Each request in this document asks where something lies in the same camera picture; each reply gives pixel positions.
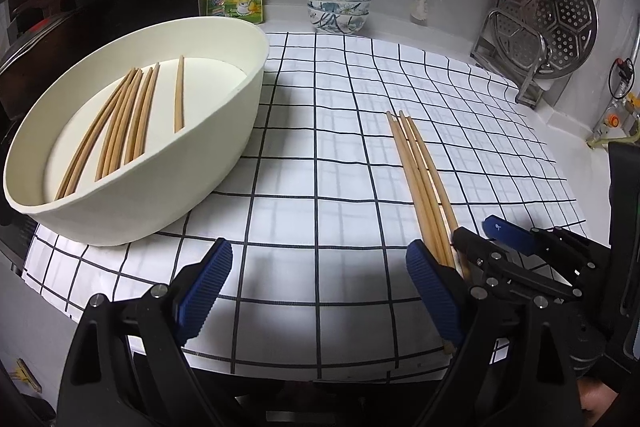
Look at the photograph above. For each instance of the person's right hand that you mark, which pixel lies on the person's right hand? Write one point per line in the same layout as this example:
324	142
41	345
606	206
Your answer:
596	399

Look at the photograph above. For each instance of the gas valve with red knob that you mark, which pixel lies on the gas valve with red knob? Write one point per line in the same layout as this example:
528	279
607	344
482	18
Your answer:
622	69

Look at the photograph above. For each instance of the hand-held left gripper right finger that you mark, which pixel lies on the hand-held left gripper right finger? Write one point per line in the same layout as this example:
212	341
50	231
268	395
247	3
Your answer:
435	292

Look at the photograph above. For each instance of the perforated steel steamer plate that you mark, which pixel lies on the perforated steel steamer plate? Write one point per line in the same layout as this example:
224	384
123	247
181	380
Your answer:
565	17

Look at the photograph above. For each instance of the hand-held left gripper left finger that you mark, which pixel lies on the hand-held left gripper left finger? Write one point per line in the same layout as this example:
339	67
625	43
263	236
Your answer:
205	292

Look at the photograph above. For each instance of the cream plastic basin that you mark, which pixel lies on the cream plastic basin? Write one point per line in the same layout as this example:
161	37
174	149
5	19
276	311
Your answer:
200	157

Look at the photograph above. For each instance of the wooden chopstick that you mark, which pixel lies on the wooden chopstick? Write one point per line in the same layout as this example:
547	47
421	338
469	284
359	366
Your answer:
420	172
432	172
179	97
408	172

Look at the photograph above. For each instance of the bundle of wooden chopsticks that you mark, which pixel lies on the bundle of wooden chopsticks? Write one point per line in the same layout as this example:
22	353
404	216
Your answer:
122	127

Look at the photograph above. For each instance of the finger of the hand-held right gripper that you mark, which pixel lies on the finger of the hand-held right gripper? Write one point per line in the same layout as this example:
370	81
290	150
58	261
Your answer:
500	267
507	232

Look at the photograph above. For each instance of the white checkered cloth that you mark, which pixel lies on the white checkered cloth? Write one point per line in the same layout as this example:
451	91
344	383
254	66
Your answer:
325	207

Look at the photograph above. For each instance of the steel lid rack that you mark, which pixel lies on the steel lid rack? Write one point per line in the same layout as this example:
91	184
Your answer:
530	87

